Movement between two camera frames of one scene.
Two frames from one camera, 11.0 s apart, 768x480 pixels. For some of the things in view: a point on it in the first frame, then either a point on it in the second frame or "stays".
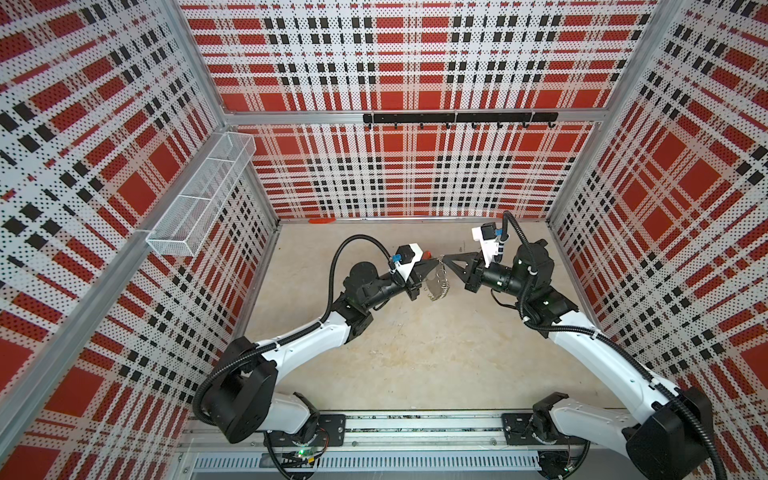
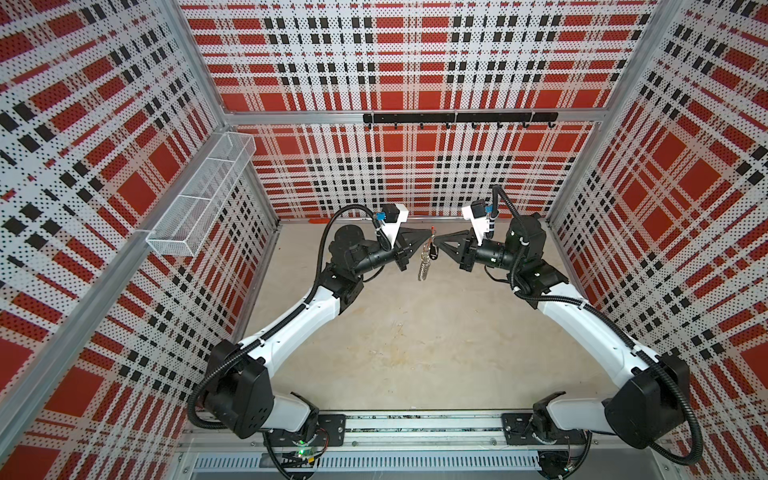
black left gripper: [414, 282] → [415, 236]
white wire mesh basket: [189, 218] stays
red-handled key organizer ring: [436, 284] → [430, 251]
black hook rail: [460, 117] stays
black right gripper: [473, 275] → [467, 248]
